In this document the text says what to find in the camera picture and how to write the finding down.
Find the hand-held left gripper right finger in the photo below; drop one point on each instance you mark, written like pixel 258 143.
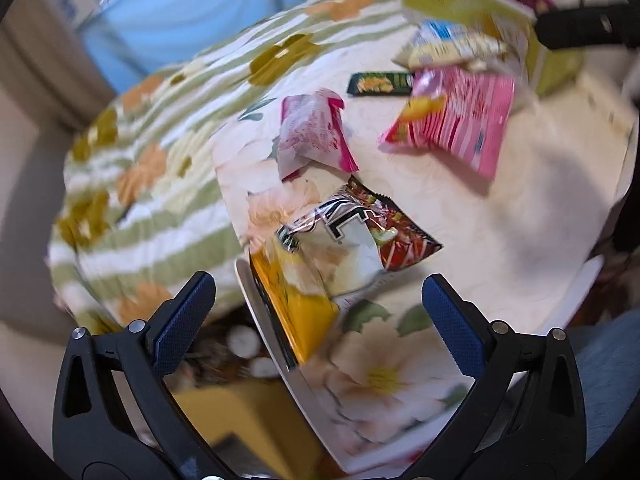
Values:
pixel 452 320

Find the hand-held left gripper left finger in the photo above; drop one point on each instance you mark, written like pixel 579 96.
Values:
pixel 182 320

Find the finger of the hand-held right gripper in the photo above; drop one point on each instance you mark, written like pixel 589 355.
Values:
pixel 580 27

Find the white and light blue packet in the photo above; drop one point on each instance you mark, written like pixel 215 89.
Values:
pixel 445 45

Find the yellow and white chips bag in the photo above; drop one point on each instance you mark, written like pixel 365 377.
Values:
pixel 320 255

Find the red snack packet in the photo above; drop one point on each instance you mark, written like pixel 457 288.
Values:
pixel 405 240

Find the yellow box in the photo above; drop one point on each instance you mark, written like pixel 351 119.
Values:
pixel 235 415

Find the pink striped snack packet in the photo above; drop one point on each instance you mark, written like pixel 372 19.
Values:
pixel 465 115

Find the floral green striped blanket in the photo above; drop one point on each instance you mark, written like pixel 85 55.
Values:
pixel 165 160

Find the person's leg in jeans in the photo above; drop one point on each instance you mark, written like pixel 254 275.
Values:
pixel 607 375

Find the small yellow snack packet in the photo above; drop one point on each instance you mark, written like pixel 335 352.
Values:
pixel 425 106

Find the dark green snack packet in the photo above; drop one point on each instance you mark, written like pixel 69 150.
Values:
pixel 380 83

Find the pink and white snack packet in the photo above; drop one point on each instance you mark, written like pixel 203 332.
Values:
pixel 312 130

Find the beige curtain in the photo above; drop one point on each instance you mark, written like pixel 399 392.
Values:
pixel 45 75

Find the light blue window cloth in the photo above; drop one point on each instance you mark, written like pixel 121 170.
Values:
pixel 180 15

